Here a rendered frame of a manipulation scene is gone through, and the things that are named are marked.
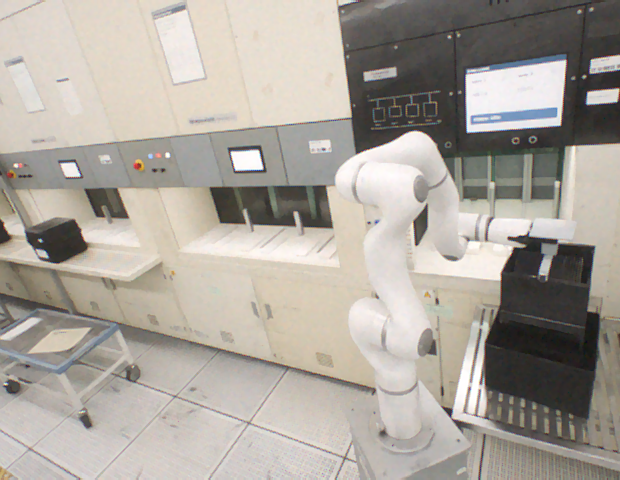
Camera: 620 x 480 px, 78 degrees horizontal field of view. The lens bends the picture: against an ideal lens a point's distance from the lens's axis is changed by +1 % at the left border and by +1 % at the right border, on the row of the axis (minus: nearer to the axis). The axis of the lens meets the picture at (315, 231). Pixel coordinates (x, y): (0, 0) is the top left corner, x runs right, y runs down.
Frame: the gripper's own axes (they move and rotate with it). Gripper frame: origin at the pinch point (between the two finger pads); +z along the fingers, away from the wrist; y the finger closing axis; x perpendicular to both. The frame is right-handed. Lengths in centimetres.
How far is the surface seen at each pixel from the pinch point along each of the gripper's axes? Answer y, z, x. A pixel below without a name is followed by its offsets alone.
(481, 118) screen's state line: -31.5, -25.7, 26.7
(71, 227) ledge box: 11, -297, -25
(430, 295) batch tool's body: -30, -47, -50
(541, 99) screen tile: -33.8, -8.3, 31.0
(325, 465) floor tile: 21, -84, -126
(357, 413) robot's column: 40, -45, -50
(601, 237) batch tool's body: -32.1, 11.7, -14.4
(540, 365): 13.7, 1.3, -34.2
